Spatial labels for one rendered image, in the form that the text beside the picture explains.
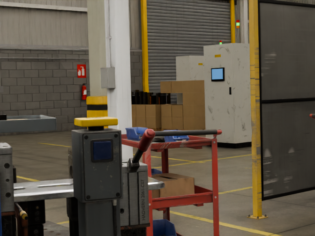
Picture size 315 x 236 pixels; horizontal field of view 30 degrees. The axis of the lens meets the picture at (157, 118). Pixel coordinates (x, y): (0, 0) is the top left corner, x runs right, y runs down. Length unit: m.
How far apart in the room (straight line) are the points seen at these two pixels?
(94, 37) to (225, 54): 3.65
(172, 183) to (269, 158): 2.32
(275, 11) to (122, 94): 1.64
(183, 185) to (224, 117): 8.03
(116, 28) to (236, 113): 6.40
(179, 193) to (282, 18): 2.77
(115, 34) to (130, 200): 4.06
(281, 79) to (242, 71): 5.73
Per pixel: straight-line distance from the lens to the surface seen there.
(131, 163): 1.10
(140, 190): 1.14
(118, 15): 5.17
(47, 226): 2.26
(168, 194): 3.34
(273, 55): 5.58
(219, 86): 11.45
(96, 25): 8.37
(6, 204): 1.08
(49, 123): 0.88
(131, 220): 1.14
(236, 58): 11.27
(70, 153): 1.52
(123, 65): 5.16
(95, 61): 8.39
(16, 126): 0.88
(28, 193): 1.21
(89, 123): 0.93
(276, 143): 5.63
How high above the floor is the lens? 1.21
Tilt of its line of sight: 3 degrees down
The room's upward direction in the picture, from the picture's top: 2 degrees counter-clockwise
